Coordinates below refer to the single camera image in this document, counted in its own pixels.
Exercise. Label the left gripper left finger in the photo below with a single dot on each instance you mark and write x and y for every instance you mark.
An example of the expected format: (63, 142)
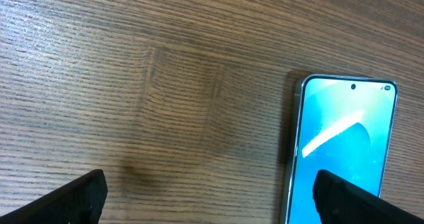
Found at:
(80, 201)

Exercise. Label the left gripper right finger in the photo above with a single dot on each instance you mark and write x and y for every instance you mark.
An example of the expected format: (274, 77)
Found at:
(338, 201)

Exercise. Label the blue Galaxy smartphone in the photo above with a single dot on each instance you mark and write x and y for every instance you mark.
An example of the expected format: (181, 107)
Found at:
(342, 124)

